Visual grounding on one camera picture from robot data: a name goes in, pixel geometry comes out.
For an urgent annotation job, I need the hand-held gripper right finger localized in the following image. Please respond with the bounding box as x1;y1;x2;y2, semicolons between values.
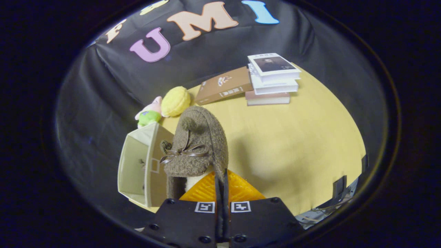
223;169;306;248

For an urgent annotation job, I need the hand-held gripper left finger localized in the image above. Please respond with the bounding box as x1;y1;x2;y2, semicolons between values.
141;170;223;248

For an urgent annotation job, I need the beige fabric storage box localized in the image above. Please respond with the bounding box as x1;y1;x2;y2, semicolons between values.
117;122;174;208

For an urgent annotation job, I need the pink and green plush toy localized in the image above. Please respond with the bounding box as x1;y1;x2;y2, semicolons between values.
134;96;163;128

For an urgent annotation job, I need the yellow round plush toy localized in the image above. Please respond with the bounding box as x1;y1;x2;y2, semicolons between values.
161;86;191;117

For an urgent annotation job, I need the plain white book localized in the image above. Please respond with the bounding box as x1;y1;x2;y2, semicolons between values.
250;74;299;95

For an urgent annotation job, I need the brown book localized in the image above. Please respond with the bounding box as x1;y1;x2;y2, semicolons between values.
195;66;254;106

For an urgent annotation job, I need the white book with portrait cover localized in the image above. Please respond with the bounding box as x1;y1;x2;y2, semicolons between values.
247;53;302;82

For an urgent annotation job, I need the black backdrop cloth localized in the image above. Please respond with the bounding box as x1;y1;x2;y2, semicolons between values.
55;0;388;221

